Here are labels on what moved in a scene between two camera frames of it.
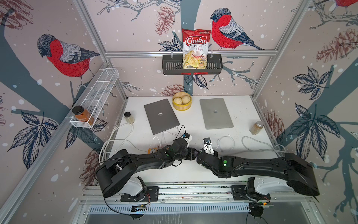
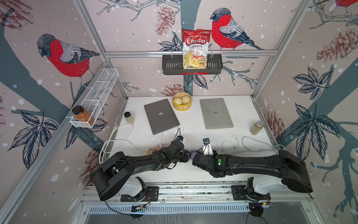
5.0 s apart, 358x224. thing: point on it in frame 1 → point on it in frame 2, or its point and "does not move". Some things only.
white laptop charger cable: [218, 143] → [231, 141]
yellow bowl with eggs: [182, 101] does not move
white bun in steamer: [178, 100] does not move
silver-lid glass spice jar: [256, 128] does not move
